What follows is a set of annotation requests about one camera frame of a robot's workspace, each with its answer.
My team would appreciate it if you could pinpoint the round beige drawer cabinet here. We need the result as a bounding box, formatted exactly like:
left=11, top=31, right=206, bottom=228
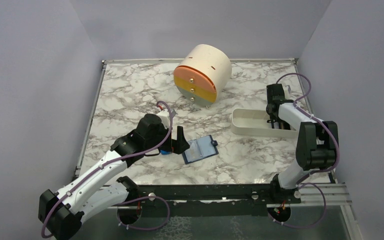
left=173, top=44, right=232, bottom=107

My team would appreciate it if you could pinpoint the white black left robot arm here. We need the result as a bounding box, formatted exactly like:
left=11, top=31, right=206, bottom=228
left=38, top=109, right=190, bottom=240

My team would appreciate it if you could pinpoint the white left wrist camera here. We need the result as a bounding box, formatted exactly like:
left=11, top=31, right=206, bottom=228
left=156, top=109, right=177, bottom=129

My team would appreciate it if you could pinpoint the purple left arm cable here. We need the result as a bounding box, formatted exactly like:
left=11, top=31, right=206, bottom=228
left=40, top=100, right=175, bottom=239

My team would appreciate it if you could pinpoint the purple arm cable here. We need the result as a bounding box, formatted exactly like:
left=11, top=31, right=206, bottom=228
left=275, top=72, right=341, bottom=186
left=40, top=100, right=175, bottom=239

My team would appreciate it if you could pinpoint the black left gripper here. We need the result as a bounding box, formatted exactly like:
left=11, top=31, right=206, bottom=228
left=145, top=123, right=190, bottom=155

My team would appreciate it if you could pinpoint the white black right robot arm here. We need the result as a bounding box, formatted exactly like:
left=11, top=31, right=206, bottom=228
left=266, top=83, right=340, bottom=204

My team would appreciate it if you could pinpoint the small blue plastic box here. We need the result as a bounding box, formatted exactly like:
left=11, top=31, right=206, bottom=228
left=160, top=150, right=172, bottom=156

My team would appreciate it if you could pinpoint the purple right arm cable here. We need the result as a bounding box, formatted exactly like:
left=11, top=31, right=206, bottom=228
left=275, top=72, right=341, bottom=186

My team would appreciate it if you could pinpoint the white rectangular plastic tray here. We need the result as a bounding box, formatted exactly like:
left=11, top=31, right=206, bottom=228
left=230, top=108, right=298, bottom=139

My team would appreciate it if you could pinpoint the black metal base rail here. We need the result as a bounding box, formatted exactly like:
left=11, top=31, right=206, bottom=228
left=118, top=183, right=301, bottom=218

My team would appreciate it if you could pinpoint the blue card holder wallet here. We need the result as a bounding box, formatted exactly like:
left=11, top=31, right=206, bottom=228
left=182, top=135, right=219, bottom=165

